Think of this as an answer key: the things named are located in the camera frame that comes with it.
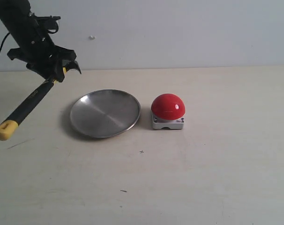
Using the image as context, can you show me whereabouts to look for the red dome push button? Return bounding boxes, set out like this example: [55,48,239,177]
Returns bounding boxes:
[151,93,186,130]

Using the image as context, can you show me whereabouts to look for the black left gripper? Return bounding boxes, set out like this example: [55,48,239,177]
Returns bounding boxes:
[7,13,76,83]

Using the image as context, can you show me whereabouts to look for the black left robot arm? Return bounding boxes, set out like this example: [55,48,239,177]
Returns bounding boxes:
[0,0,80,83]

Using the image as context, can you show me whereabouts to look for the round steel plate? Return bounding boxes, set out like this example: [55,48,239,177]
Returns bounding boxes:
[69,89,141,139]

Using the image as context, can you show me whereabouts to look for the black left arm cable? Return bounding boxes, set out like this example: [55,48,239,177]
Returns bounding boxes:
[0,32,11,67]

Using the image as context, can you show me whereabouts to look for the yellow black claw hammer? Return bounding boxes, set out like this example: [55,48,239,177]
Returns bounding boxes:
[0,60,81,141]

